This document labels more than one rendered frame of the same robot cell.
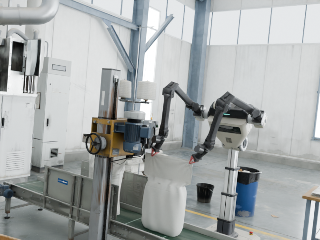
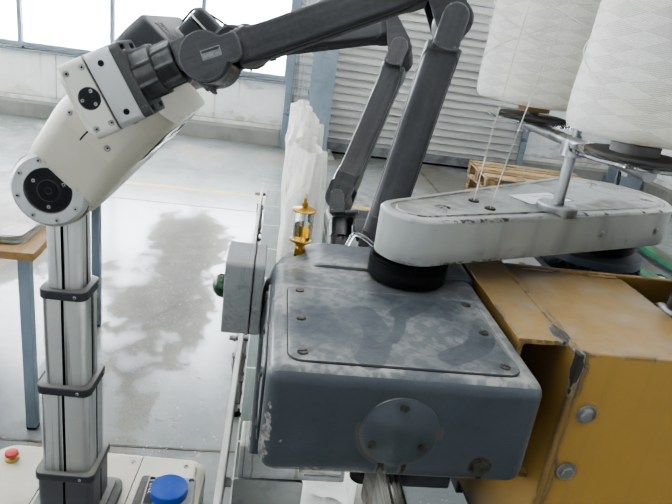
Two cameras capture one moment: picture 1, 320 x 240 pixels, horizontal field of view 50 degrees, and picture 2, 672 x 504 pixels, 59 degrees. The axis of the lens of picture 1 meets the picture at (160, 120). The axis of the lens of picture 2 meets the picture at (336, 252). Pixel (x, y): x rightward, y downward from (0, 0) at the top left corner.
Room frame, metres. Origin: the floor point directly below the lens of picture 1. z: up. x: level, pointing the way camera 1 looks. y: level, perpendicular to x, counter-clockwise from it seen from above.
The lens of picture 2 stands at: (3.72, 0.62, 1.59)
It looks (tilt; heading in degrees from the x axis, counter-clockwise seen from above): 20 degrees down; 229
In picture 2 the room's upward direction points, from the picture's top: 8 degrees clockwise
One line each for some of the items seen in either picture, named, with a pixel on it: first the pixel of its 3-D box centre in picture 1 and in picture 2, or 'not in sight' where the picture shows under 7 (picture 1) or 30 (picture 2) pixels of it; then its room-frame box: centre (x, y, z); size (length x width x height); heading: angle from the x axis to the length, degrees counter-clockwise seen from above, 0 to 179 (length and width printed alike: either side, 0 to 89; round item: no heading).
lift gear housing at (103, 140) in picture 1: (99, 143); not in sight; (2.84, 0.48, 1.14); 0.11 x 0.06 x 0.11; 56
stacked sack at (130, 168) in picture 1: (133, 166); not in sight; (6.09, 0.41, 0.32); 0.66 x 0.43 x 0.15; 148
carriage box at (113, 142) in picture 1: (113, 136); (627, 423); (3.00, 0.40, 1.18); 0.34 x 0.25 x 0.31; 146
